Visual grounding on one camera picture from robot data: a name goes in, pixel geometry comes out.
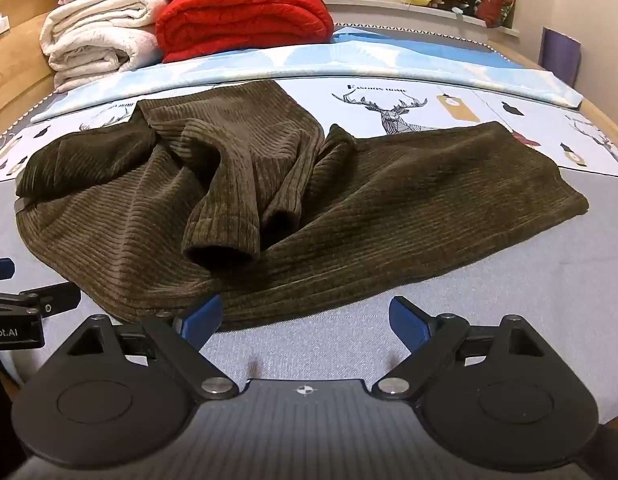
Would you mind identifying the red folded quilt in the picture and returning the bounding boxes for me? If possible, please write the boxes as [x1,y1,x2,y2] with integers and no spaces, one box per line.
[155,0,335,64]

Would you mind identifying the white folded blanket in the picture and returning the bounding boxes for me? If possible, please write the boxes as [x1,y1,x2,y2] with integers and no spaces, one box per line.
[39,0,162,93]

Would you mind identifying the deer and lamp printed bedsheet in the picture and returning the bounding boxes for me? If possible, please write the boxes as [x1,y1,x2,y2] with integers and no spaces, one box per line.
[0,77,618,461]

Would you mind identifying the purple box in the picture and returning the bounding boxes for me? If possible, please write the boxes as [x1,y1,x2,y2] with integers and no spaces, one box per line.
[540,26,582,87]

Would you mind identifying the brown corduroy pants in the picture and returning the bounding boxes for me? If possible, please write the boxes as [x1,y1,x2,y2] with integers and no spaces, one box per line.
[14,80,590,333]

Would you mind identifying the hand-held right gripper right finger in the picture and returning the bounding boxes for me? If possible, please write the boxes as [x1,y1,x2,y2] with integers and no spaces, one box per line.
[371,295,557,401]

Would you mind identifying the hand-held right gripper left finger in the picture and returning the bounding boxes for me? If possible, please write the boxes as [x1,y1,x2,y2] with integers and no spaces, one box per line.
[56,294,240,401]

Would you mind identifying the blue and white patterned cloth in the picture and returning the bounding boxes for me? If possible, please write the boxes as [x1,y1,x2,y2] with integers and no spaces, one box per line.
[29,27,584,126]

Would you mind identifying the white window sill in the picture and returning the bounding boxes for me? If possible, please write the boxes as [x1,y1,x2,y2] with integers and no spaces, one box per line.
[321,0,520,37]

